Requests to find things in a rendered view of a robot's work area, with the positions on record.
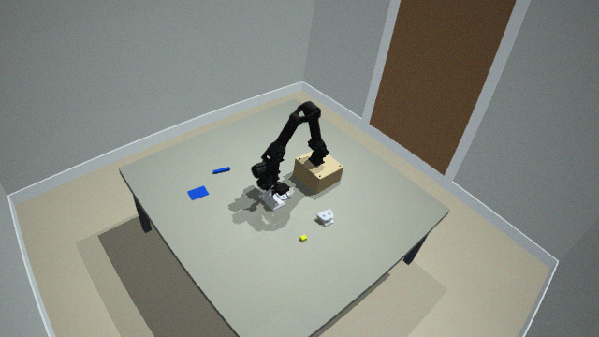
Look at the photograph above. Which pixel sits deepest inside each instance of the blue flat rectangular plate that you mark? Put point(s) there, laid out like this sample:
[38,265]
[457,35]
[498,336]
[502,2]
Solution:
[198,192]

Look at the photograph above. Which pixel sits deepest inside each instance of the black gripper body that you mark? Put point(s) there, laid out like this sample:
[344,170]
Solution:
[280,188]

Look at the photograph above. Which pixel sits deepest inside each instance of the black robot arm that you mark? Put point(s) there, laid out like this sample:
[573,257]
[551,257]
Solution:
[276,150]

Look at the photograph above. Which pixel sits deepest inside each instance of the blue flat bar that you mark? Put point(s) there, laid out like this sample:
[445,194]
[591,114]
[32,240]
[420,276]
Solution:
[220,170]

